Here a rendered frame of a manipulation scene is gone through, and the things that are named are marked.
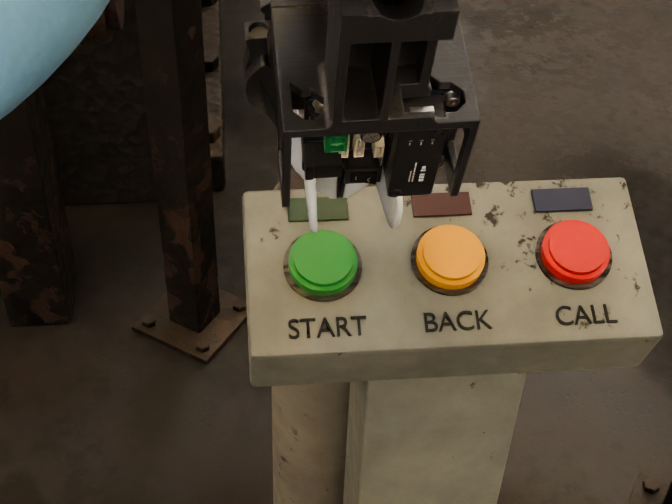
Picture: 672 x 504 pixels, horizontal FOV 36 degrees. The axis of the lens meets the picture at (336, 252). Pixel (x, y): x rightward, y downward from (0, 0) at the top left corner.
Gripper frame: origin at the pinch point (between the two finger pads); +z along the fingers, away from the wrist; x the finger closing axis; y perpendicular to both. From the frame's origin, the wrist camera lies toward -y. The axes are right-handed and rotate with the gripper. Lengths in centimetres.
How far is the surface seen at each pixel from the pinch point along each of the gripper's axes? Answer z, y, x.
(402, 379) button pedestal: 15.0, 5.8, 4.1
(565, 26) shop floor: 111, -99, 61
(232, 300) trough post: 85, -34, -6
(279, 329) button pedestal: 10.2, 4.1, -3.2
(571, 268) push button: 9.2, 2.0, 13.9
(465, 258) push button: 9.2, 0.9, 7.8
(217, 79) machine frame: 95, -79, -6
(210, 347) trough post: 83, -26, -9
